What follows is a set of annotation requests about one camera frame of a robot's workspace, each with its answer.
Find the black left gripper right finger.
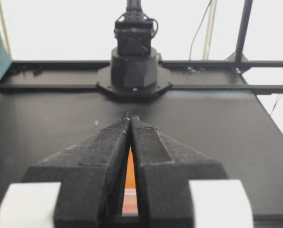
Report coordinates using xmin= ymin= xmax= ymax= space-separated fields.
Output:
xmin=130 ymin=117 xmax=228 ymax=228

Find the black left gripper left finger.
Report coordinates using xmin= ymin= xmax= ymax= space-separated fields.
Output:
xmin=22 ymin=111 xmax=131 ymax=228

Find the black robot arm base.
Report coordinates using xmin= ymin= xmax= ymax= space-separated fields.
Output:
xmin=96 ymin=0 xmax=172 ymax=99

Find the orange towel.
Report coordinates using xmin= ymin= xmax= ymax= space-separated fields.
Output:
xmin=123 ymin=148 xmax=138 ymax=213

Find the black metal frame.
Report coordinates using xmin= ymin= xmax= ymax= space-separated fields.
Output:
xmin=159 ymin=0 xmax=283 ymax=95

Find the thin grey cable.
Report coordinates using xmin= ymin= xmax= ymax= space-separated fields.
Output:
xmin=189 ymin=0 xmax=213 ymax=61

